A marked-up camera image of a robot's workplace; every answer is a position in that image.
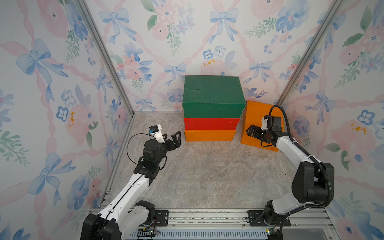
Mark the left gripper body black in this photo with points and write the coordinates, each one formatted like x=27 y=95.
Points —
x=167 y=142

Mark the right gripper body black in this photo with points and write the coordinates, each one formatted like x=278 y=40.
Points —
x=258 y=132

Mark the orange shoebox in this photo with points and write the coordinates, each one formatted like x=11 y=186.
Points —
x=253 y=114
x=209 y=136

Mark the red shoebox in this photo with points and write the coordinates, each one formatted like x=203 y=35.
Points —
x=211 y=124

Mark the green shoebox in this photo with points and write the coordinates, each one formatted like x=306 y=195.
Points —
x=213 y=97

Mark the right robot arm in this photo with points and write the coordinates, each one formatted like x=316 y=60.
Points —
x=313 y=183

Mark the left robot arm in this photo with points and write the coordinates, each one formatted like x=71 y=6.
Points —
x=125 y=213

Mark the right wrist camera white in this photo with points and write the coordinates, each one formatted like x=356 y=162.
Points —
x=264 y=125

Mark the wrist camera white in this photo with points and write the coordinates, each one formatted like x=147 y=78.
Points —
x=156 y=132
x=264 y=125

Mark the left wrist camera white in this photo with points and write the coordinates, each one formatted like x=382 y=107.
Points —
x=156 y=132

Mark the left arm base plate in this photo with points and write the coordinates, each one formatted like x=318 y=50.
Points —
x=158 y=218

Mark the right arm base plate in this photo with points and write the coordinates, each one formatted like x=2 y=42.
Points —
x=258 y=218

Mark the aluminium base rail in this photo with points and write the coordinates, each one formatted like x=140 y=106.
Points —
x=230 y=224

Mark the right corner aluminium post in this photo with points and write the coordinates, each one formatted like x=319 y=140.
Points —
x=321 y=32

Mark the corner aluminium post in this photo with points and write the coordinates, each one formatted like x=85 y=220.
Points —
x=90 y=23
x=321 y=32

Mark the left corner aluminium post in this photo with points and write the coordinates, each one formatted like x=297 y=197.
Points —
x=90 y=23

